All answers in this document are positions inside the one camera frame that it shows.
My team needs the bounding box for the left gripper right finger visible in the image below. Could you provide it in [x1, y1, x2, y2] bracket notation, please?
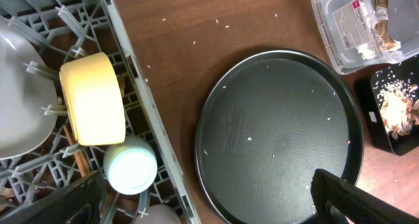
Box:
[310, 169, 418, 224]

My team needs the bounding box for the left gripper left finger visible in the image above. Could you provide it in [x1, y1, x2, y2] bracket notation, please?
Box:
[1, 171, 106, 224]

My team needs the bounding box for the wooden chopstick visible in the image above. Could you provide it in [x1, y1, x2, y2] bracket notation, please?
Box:
[62, 124, 88, 178]
[79, 151, 91, 174]

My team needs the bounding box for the blue plastic cup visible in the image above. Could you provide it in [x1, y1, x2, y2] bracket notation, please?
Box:
[103, 136, 158, 195]

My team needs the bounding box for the pink plastic cup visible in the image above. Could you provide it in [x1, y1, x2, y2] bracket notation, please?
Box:
[134, 204, 181, 224]

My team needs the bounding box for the grey round plate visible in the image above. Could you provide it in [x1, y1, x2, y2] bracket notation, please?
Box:
[1, 27, 58, 159]

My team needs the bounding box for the yellow bowl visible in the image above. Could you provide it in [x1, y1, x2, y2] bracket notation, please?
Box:
[59, 52, 126, 146]

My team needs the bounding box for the grey dishwasher rack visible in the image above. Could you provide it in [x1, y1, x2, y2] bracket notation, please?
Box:
[1, 0, 200, 223]

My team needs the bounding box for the round black tray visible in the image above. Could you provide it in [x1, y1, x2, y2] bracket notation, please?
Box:
[194, 50, 364, 223]

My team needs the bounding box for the rectangular black tray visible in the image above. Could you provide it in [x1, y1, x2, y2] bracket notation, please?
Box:
[354, 57, 418, 156]

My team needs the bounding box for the food scraps pile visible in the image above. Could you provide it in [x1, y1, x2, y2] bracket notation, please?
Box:
[373, 67, 418, 140]

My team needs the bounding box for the crumpled white paper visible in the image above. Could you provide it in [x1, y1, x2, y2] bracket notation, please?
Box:
[356, 43, 377, 60]

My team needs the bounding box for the brown food scrap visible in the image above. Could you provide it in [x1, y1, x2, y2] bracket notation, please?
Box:
[374, 0, 401, 52]

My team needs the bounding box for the clear plastic bin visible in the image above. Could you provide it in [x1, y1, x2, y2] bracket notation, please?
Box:
[311, 0, 418, 75]

